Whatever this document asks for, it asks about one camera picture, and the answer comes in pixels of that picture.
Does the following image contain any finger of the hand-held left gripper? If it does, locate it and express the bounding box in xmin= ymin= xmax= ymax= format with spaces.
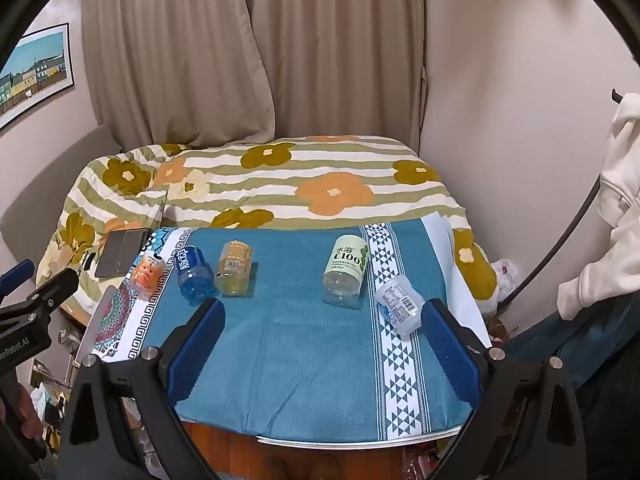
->
xmin=25 ymin=267 xmax=81 ymax=322
xmin=0 ymin=259 xmax=35 ymax=302

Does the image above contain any wall poster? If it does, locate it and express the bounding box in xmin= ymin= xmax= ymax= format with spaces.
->
xmin=0 ymin=22 xmax=76 ymax=133

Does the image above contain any beige curtain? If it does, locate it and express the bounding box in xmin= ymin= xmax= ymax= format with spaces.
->
xmin=80 ymin=0 xmax=430 ymax=151

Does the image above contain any blue label bottle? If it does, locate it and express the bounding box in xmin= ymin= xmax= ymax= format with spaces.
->
xmin=176 ymin=245 xmax=217 ymax=307

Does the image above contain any yellow orange label bottle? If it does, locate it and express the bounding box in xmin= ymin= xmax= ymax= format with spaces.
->
xmin=213 ymin=240 xmax=253 ymax=296

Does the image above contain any person's left hand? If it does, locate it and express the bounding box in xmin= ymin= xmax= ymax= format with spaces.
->
xmin=0 ymin=384 xmax=41 ymax=443

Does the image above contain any small orange bottle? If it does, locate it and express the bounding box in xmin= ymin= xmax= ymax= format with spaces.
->
xmin=131 ymin=252 xmax=167 ymax=302

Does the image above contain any blue denim cloth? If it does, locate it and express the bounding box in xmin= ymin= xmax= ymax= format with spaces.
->
xmin=500 ymin=296 xmax=640 ymax=392

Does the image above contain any white plastic bag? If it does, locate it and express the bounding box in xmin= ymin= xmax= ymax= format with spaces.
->
xmin=482 ymin=258 xmax=522 ymax=317

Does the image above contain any dark laptop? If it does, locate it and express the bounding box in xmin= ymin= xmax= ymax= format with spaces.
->
xmin=94 ymin=189 xmax=169 ymax=279

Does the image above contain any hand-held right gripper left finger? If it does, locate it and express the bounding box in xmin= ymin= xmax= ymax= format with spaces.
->
xmin=57 ymin=297 xmax=226 ymax=480

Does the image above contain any blue patterned tablecloth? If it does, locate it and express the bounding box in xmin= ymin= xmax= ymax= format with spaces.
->
xmin=134 ymin=219 xmax=482 ymax=443

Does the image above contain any white hoodie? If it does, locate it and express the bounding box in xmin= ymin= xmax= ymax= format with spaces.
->
xmin=556 ymin=91 xmax=640 ymax=322

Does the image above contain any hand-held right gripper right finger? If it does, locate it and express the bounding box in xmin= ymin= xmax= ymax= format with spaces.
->
xmin=420 ymin=297 xmax=589 ymax=480

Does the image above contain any floral striped blanket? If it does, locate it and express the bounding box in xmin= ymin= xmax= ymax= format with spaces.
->
xmin=36 ymin=135 xmax=500 ymax=318

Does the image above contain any mandala patterned mat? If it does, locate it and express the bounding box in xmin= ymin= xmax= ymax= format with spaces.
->
xmin=74 ymin=227 xmax=197 ymax=367

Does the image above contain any black hoop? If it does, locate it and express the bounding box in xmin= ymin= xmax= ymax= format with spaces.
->
xmin=497 ymin=174 xmax=602 ymax=307

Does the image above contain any green white label bottle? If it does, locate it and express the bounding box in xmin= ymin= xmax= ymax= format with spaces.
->
xmin=321 ymin=233 xmax=371 ymax=309

